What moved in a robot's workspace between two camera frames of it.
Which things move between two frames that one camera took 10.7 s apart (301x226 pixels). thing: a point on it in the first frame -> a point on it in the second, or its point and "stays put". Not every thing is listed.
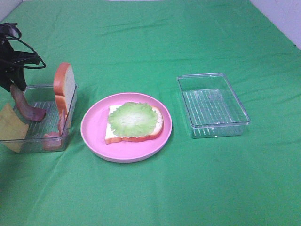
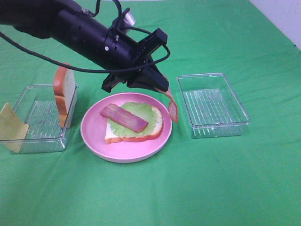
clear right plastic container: x=213 y=108 stays put
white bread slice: x=111 y=137 stays put
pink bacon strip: x=53 y=141 -> x=173 y=109
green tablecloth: x=142 y=46 stays put
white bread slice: x=65 y=87 stays put
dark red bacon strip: x=26 y=110 -> x=124 y=117
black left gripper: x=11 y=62 -> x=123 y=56
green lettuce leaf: x=133 y=119 stays put
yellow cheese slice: x=13 y=131 stays put
